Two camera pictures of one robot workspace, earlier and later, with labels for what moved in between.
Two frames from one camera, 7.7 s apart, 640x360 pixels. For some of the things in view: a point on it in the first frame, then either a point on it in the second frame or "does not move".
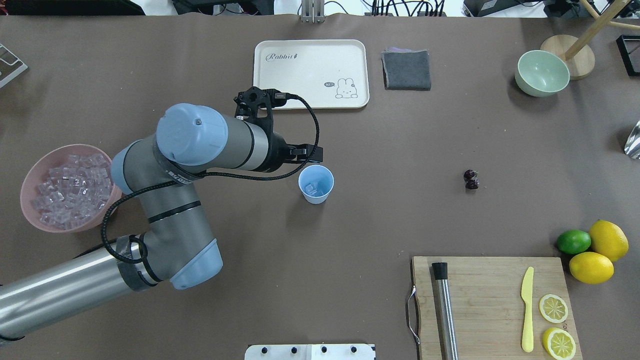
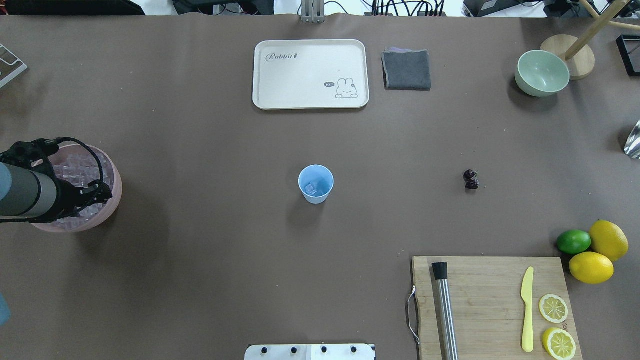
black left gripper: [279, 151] to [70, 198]
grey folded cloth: [406, 69] does not move
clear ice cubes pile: [72, 192] does not move
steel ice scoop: [632, 145] does not move
